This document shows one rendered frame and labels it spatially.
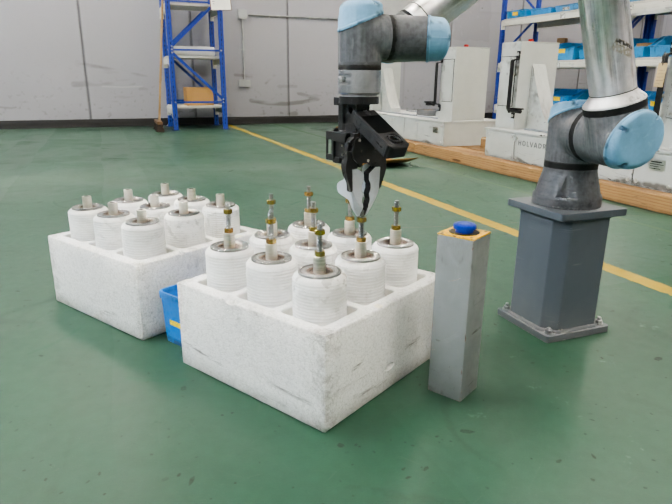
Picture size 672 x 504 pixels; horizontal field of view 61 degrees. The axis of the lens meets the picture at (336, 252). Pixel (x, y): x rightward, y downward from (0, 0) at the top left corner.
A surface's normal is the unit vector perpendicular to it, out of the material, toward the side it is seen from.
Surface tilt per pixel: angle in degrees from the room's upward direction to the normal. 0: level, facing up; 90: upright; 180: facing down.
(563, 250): 90
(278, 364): 90
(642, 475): 0
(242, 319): 90
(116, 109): 90
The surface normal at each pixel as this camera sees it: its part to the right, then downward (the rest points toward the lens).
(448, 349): -0.63, 0.22
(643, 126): 0.27, 0.40
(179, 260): 0.79, 0.18
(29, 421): 0.01, -0.96
